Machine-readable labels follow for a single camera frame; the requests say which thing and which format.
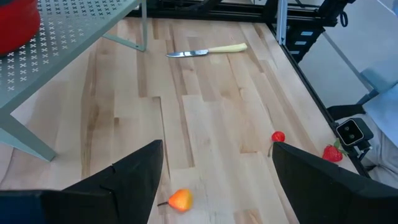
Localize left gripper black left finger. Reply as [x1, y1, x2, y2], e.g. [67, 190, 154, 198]
[0, 139, 165, 224]

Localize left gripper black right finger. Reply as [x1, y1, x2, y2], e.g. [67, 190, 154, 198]
[271, 141, 398, 224]

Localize small yellow orange fruit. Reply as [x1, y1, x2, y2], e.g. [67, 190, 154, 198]
[157, 188, 194, 213]

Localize red strawberry green leaves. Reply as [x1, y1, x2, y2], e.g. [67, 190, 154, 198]
[322, 138, 349, 164]

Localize red cherry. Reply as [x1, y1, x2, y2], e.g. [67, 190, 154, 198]
[267, 131, 286, 158]

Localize black labelled equipment box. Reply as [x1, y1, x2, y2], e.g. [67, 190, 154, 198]
[285, 21, 324, 65]

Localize pale green perforated metal shelf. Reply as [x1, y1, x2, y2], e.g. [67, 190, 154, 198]
[0, 0, 147, 162]

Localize red collapsible colander grey rim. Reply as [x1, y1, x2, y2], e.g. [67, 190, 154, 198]
[0, 0, 42, 56]

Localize black table-level camera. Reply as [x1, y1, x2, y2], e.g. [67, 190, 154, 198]
[335, 117, 375, 159]

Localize silver aluminium post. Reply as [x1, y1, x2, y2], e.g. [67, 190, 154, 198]
[275, 0, 289, 46]

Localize knife with cream handle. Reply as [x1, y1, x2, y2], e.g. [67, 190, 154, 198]
[165, 42, 249, 58]

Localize black aluminium rig frame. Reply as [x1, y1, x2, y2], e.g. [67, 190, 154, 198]
[127, 0, 373, 178]

